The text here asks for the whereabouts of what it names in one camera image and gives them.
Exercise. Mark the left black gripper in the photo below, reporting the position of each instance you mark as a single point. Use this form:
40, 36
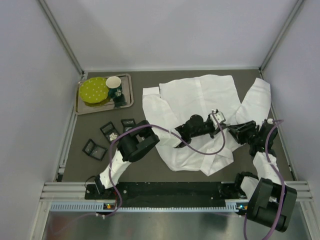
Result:
213, 125

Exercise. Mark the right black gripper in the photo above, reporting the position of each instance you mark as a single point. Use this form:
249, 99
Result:
245, 132

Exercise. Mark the white shirt garment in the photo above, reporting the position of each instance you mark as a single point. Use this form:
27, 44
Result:
171, 104

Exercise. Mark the sparkly snowflake brooch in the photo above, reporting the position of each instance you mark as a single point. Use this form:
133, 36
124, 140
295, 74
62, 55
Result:
112, 136

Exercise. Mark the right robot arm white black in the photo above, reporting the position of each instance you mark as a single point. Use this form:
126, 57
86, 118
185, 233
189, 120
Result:
270, 201

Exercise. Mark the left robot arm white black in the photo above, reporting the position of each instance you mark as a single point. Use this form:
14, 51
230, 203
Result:
140, 139

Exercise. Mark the silver metal tray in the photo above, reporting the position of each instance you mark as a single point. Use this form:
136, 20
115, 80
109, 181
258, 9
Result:
124, 101

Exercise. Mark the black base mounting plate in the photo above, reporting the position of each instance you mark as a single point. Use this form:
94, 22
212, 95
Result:
178, 194

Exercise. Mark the white cup dark base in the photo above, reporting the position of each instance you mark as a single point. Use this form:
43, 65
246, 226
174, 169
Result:
114, 85

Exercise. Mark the green polka dot plate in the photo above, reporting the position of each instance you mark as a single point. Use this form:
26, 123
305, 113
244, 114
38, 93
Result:
93, 90

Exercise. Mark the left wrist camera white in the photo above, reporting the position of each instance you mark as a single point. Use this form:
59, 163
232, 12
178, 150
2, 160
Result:
217, 117

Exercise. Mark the black square frame right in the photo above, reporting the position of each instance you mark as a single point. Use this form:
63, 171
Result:
128, 124

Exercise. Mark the black square frame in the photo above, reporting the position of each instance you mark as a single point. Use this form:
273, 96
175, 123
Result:
107, 129
94, 150
128, 124

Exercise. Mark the black square frame left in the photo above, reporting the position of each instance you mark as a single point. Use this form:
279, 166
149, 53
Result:
107, 129

